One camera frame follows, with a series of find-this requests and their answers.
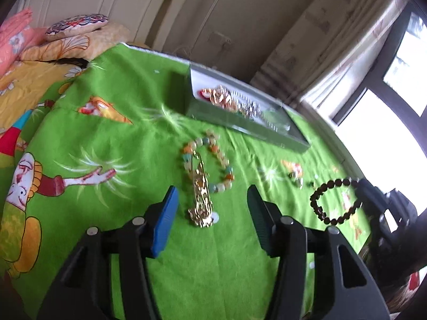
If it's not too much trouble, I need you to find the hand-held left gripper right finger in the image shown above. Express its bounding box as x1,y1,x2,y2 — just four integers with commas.
247,184,391,320

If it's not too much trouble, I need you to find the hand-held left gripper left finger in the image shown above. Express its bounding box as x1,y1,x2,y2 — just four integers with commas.
37,186,180,320

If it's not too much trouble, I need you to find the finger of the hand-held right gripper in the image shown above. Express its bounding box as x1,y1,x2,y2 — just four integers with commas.
354,178,381,205

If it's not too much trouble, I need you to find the gold figure pendant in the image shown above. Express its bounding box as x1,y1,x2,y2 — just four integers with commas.
187,151,216,228

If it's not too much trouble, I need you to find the dark wooden bead bracelet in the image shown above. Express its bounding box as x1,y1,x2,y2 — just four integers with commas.
310,177,366,225

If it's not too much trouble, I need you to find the multicolour stone bead bracelet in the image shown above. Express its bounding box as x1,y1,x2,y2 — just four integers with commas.
182,130,236,194

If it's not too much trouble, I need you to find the gold charm cluster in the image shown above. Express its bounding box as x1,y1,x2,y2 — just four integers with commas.
202,86,247,112

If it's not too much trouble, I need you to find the green printed bedsheet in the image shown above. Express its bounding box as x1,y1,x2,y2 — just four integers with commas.
0,42,374,320

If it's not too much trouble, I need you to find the dark framed window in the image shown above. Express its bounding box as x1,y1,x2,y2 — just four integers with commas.
314,3,427,214

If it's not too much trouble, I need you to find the patterned curtain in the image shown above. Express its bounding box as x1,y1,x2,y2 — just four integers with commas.
250,0,409,107

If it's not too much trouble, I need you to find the yellow printed bedsheet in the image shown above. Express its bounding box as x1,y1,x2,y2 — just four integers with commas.
0,58,87,161

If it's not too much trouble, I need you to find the beige floral pillow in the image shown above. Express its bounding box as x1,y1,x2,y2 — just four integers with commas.
20,23,131,62

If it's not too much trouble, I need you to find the embroidered round pillow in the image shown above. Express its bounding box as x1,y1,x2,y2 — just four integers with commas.
45,14,109,42

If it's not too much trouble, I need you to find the pink folded quilt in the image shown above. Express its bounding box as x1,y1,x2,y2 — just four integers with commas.
0,8,47,77

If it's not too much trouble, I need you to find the wall socket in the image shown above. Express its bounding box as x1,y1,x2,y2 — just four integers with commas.
208,31,232,45

